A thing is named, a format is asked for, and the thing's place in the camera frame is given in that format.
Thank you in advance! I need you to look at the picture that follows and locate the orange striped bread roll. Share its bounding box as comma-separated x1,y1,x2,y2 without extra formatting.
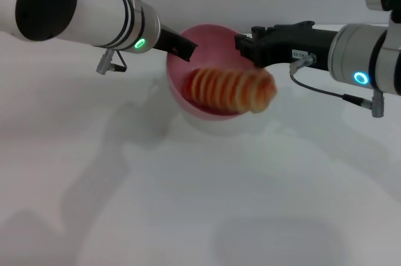
182,65,279,115

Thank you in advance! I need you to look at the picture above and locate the silver right camera bracket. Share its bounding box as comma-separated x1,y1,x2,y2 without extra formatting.
386,0,401,51

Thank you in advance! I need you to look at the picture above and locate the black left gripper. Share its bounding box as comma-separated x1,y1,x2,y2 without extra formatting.
152,26,199,63

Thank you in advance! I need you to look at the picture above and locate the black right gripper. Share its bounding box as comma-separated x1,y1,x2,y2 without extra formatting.
234,20,341,72

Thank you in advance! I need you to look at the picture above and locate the pink plastic bowl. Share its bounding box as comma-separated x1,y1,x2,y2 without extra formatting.
164,22,277,138

